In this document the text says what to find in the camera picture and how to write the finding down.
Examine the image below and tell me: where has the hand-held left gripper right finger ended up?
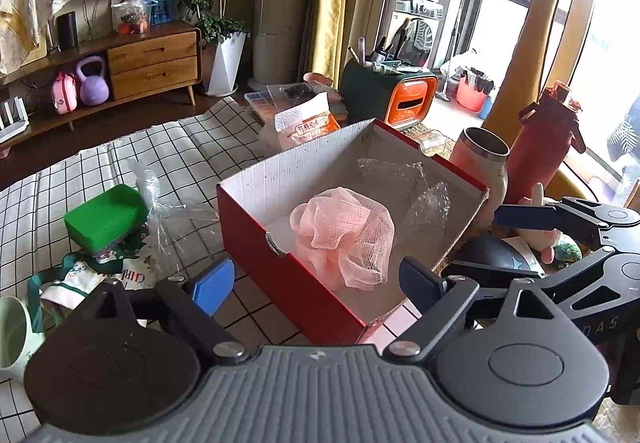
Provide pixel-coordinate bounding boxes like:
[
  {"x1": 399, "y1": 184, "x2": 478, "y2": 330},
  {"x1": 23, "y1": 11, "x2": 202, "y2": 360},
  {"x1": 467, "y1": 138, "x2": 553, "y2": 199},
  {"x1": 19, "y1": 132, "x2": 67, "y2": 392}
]
[{"x1": 382, "y1": 258, "x2": 567, "y2": 358}]

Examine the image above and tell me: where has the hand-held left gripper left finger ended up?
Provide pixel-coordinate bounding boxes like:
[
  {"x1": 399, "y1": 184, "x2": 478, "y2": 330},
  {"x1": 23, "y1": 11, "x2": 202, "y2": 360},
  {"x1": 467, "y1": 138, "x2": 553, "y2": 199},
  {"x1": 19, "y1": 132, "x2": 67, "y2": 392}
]
[{"x1": 85, "y1": 259, "x2": 247, "y2": 364}]

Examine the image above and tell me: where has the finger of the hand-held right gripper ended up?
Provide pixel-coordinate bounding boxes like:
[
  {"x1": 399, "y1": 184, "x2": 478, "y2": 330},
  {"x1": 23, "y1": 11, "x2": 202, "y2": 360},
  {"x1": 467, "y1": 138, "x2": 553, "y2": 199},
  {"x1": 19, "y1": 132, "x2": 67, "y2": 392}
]
[
  {"x1": 444, "y1": 245, "x2": 621, "y2": 319},
  {"x1": 494, "y1": 196, "x2": 640, "y2": 251}
]

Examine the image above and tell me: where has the red cardboard box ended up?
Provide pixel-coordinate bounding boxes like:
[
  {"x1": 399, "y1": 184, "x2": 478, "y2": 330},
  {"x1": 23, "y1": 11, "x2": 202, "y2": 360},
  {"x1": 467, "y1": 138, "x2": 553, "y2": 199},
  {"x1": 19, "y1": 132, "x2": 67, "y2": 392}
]
[{"x1": 216, "y1": 118, "x2": 491, "y2": 346}]

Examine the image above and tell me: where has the green sponge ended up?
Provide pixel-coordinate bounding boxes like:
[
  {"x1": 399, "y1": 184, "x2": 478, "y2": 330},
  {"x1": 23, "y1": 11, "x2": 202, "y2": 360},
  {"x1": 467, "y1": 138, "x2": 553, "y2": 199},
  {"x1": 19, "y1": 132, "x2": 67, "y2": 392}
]
[{"x1": 63, "y1": 183, "x2": 149, "y2": 256}]

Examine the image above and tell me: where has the pink white plush toy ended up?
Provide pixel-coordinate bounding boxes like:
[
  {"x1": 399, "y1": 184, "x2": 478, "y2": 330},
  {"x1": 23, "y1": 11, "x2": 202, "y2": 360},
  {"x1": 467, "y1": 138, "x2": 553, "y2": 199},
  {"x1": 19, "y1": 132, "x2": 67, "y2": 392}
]
[{"x1": 517, "y1": 183, "x2": 583, "y2": 265}]

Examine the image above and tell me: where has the red water bottle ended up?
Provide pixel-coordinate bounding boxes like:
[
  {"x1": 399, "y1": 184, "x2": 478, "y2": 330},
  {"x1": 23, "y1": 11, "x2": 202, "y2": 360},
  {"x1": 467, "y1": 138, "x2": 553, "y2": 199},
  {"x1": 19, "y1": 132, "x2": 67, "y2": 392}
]
[{"x1": 502, "y1": 80, "x2": 586, "y2": 206}]

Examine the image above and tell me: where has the pink tumbler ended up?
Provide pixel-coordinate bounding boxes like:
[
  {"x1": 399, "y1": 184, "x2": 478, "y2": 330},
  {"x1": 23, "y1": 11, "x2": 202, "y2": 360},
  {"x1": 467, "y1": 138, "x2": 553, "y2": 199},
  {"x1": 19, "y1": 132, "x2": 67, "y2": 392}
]
[{"x1": 449, "y1": 127, "x2": 510, "y2": 224}]

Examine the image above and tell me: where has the clear plastic bag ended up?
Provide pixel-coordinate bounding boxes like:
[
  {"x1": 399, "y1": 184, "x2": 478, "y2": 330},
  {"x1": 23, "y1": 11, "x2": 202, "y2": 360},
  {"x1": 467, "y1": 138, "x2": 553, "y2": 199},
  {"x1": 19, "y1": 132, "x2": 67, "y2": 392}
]
[{"x1": 127, "y1": 158, "x2": 221, "y2": 274}]

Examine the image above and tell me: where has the pink mesh bath pouf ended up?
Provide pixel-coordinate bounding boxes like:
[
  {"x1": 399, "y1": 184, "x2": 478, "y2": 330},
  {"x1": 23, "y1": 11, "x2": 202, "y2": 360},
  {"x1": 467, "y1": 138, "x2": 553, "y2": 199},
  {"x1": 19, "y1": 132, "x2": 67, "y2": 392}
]
[{"x1": 290, "y1": 187, "x2": 396, "y2": 291}]

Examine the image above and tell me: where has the small glass jar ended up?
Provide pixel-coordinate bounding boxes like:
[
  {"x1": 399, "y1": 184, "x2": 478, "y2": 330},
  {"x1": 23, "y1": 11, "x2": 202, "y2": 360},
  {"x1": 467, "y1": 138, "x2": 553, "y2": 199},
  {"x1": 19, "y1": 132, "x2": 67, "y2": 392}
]
[{"x1": 417, "y1": 129, "x2": 447, "y2": 156}]

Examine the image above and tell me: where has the red bucket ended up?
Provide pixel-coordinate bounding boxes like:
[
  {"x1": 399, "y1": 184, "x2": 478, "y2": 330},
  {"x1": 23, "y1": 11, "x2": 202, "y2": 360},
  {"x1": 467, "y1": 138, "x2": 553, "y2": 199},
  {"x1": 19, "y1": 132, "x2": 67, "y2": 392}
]
[{"x1": 455, "y1": 68, "x2": 493, "y2": 113}]

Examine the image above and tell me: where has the green orange storage box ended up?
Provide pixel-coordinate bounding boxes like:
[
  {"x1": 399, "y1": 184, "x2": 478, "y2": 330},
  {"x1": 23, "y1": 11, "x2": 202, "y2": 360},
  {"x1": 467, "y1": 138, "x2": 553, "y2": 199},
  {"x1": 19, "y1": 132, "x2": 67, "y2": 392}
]
[{"x1": 339, "y1": 58, "x2": 438, "y2": 129}]

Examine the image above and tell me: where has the yellow giraffe toy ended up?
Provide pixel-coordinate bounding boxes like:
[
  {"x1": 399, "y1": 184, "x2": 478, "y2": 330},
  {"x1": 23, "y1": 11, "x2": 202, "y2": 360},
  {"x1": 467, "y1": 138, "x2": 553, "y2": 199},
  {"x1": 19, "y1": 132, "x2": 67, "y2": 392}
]
[{"x1": 482, "y1": 0, "x2": 601, "y2": 204}]

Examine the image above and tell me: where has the orange snack packet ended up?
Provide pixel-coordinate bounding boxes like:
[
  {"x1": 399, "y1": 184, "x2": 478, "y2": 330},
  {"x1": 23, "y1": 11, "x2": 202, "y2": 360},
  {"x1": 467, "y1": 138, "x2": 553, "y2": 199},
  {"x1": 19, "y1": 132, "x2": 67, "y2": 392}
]
[{"x1": 272, "y1": 92, "x2": 342, "y2": 149}]

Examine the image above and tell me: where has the white black checkered cloth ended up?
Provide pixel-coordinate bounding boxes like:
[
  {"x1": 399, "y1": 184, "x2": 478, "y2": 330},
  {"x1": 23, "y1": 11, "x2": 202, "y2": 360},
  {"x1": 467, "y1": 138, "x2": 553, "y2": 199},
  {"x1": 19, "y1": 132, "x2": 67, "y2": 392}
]
[{"x1": 0, "y1": 96, "x2": 431, "y2": 443}]

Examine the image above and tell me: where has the clear plastic organizer box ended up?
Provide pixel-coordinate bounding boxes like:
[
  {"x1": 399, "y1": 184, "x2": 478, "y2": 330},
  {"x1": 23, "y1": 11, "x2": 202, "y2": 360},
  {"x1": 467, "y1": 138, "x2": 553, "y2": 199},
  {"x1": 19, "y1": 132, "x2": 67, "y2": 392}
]
[{"x1": 244, "y1": 82, "x2": 321, "y2": 121}]

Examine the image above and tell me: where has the mint green mug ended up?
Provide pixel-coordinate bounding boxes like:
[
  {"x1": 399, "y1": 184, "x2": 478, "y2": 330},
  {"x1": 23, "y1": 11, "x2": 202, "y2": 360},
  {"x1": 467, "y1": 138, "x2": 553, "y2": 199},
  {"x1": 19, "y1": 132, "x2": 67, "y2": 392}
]
[{"x1": 0, "y1": 295, "x2": 48, "y2": 381}]

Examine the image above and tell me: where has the washing machine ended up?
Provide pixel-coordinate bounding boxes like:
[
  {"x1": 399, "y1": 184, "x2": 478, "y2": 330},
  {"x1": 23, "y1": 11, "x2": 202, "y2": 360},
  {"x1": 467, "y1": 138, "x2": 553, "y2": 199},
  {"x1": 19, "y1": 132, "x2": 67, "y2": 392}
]
[{"x1": 390, "y1": 0, "x2": 443, "y2": 69}]

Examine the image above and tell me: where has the purple kettlebell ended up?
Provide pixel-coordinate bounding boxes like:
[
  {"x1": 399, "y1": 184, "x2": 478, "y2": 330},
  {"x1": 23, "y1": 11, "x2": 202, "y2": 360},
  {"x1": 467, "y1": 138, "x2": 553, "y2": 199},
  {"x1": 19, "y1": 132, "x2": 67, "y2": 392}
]
[{"x1": 75, "y1": 56, "x2": 108, "y2": 106}]

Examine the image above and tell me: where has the wooden cabinet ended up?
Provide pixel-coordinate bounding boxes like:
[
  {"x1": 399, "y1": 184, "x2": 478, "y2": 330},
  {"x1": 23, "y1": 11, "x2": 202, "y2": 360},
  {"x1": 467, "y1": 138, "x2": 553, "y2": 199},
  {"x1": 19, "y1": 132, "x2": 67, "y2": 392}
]
[{"x1": 0, "y1": 20, "x2": 202, "y2": 149}]

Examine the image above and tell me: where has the pink toy case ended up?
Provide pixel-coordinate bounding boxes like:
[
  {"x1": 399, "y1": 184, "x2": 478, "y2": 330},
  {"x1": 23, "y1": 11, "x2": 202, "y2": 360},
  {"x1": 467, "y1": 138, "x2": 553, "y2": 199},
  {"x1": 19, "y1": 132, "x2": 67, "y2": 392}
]
[{"x1": 51, "y1": 72, "x2": 80, "y2": 115}]

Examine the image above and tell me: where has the white rack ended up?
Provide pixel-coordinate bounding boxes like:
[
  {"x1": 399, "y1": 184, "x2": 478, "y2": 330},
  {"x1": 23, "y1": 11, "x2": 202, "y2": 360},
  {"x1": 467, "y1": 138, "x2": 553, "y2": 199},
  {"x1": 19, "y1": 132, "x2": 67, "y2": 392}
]
[{"x1": 0, "y1": 96, "x2": 30, "y2": 144}]

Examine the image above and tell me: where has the plastic bag of toys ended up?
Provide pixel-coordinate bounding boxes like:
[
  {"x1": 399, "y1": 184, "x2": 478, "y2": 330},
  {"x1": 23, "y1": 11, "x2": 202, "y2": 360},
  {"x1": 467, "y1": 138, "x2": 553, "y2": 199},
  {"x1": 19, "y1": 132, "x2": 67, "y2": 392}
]
[{"x1": 110, "y1": 0, "x2": 151, "y2": 35}]

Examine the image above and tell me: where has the beige standing air conditioner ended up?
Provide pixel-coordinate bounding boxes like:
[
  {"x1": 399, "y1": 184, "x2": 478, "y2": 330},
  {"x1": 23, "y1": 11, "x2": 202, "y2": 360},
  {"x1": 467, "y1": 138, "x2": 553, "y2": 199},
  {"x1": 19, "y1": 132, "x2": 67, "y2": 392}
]
[{"x1": 250, "y1": 0, "x2": 326, "y2": 86}]

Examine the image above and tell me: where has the black speaker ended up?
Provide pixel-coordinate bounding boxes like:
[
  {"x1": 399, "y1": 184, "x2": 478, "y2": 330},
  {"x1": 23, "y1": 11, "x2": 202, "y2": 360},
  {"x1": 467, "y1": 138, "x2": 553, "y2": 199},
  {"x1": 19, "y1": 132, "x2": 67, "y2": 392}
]
[{"x1": 56, "y1": 12, "x2": 79, "y2": 50}]

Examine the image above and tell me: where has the white fan-shaped ornament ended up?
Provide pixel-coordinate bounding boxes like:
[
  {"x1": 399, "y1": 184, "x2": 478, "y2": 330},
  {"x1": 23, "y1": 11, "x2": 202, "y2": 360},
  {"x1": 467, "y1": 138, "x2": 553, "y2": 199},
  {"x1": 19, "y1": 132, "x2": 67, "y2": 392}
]
[{"x1": 75, "y1": 0, "x2": 119, "y2": 41}]

